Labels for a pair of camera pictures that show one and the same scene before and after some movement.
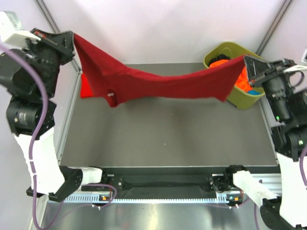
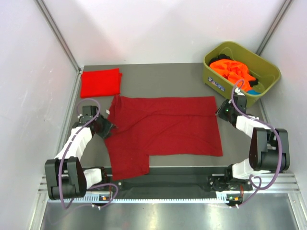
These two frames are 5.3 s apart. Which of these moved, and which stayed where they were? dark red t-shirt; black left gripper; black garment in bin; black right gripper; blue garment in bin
Moved: black left gripper; black right gripper; dark red t-shirt
Stayed: black garment in bin; blue garment in bin
